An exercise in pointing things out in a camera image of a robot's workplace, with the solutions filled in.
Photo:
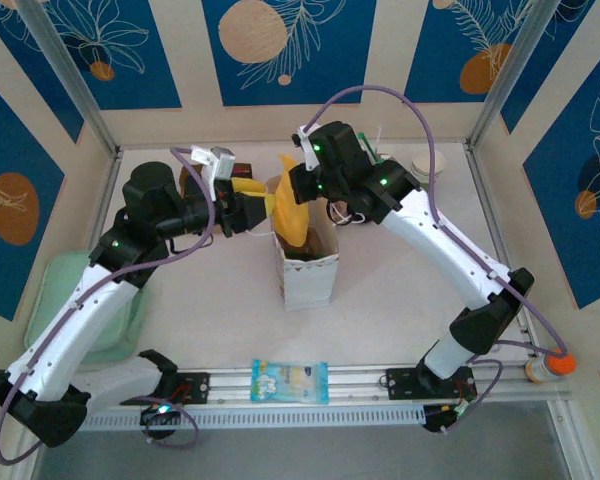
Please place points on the blue wet wipes packet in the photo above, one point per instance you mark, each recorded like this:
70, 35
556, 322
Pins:
290, 382

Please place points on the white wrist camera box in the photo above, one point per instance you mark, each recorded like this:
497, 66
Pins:
307, 147
215, 162

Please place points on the red tissue paper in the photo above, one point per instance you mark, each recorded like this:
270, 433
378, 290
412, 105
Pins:
242, 175

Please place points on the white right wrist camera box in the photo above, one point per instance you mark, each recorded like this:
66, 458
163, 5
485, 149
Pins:
307, 147

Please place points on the shallow cardboard box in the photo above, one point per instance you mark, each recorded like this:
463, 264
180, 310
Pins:
185, 177

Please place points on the white paper gift bag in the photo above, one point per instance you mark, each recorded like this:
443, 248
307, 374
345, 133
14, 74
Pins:
307, 285

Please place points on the black controller module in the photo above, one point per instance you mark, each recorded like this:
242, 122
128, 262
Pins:
437, 422
152, 417

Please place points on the green white wrapped straw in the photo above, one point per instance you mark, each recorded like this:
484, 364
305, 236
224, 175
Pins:
367, 142
379, 136

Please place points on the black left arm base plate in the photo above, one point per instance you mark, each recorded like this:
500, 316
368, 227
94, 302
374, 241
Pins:
195, 387

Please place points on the stack of green paper cups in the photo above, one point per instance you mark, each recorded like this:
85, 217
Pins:
422, 162

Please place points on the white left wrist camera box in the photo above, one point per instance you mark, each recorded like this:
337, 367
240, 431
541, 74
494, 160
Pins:
215, 162

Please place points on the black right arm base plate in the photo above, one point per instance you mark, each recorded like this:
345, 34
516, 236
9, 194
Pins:
400, 384

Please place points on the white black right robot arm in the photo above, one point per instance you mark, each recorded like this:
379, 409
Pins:
440, 235

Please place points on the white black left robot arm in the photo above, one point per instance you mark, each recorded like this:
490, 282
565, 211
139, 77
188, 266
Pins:
70, 320

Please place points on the aluminium frame post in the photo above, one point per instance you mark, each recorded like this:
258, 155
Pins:
518, 65
64, 65

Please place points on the aluminium mounting rail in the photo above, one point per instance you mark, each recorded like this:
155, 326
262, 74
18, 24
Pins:
355, 385

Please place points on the orange capped bottle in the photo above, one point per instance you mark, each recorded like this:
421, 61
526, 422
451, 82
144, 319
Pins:
555, 367

